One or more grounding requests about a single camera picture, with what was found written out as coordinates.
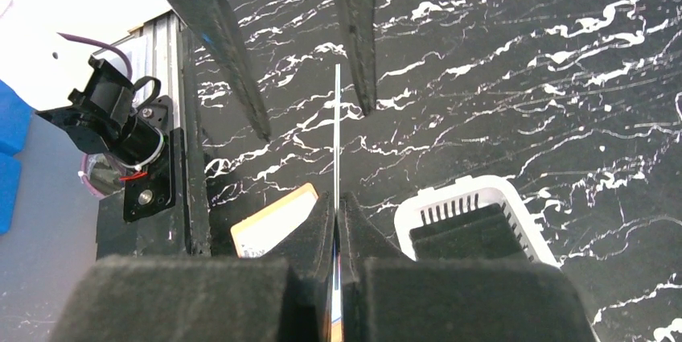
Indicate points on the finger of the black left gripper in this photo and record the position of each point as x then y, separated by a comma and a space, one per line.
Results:
215, 23
356, 22

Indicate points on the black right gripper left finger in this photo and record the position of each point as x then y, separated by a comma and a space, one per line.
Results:
284, 295

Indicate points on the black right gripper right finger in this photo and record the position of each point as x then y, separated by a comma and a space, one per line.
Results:
387, 296

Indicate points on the black credit card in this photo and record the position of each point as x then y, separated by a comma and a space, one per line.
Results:
336, 294

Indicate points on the brown leather card holder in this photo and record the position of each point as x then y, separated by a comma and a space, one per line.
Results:
259, 233

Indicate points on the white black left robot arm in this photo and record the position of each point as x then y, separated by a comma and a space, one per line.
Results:
92, 100

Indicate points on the white plastic basket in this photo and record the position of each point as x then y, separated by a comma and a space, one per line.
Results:
474, 218

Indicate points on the aluminium frame rail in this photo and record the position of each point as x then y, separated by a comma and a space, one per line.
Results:
153, 50

